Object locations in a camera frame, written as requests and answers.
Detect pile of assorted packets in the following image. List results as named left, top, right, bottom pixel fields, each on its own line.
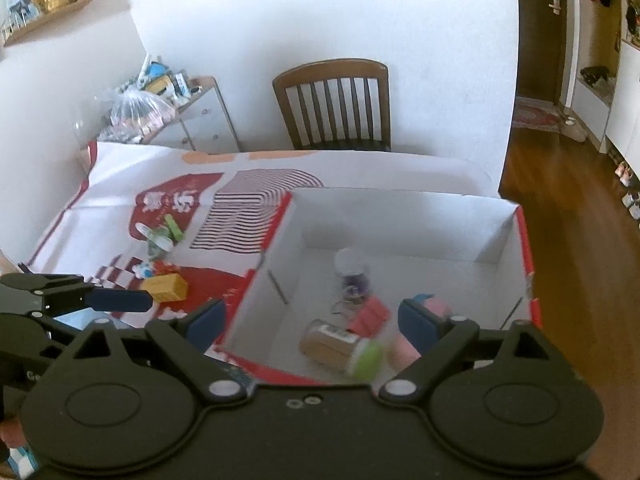
left=122, top=54, right=203, bottom=108

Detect blue patterned tablecloth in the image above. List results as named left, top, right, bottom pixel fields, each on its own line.
left=0, top=307, right=261, bottom=478

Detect small yellow box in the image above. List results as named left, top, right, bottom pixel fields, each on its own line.
left=140, top=274, right=189, bottom=303

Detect white tube green cap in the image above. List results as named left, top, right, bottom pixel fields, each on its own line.
left=137, top=224, right=175, bottom=255

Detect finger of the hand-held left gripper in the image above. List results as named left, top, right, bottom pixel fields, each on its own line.
left=0, top=310, right=76, bottom=350
left=0, top=272, right=154, bottom=317

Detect dark brown door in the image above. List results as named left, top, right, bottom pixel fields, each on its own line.
left=515, top=0, right=581, bottom=111

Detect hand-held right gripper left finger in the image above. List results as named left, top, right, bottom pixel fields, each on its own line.
left=52, top=297, right=248, bottom=402

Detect beige slippers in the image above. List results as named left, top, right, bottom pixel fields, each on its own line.
left=560, top=115, right=588, bottom=142

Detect wooden wall shelf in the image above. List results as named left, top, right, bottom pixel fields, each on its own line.
left=0, top=0, right=96, bottom=47

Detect pink red packet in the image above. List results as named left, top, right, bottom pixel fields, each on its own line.
left=350, top=296, right=392, bottom=335

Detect white wooden wall cabinet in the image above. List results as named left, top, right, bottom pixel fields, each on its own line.
left=570, top=0, right=640, bottom=156

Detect small glass jar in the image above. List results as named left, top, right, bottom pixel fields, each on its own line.
left=334, top=247, right=372, bottom=301

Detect white red printed table cover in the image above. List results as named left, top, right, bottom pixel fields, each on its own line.
left=20, top=141, right=496, bottom=361

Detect white cardboard box red trim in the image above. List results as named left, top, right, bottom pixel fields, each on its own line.
left=212, top=187, right=543, bottom=386

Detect small side cabinet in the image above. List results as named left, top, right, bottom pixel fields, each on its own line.
left=145, top=76, right=242, bottom=153

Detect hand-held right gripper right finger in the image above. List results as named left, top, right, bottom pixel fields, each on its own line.
left=377, top=297, right=577, bottom=402

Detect metal key ring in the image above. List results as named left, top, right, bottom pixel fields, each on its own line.
left=332, top=285, right=362, bottom=317

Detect pink round toy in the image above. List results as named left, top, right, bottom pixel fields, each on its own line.
left=390, top=294, right=451, bottom=368

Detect brown wooden chair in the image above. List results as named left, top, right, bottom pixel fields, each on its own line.
left=272, top=58, right=392, bottom=153

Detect toothpick jar green lid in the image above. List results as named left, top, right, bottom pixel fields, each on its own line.
left=299, top=319, right=386, bottom=378

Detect patterned door mat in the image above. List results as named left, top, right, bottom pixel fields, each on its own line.
left=512, top=97, right=571, bottom=133

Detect clear plastic bag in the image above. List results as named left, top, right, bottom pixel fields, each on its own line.
left=97, top=85, right=176, bottom=143

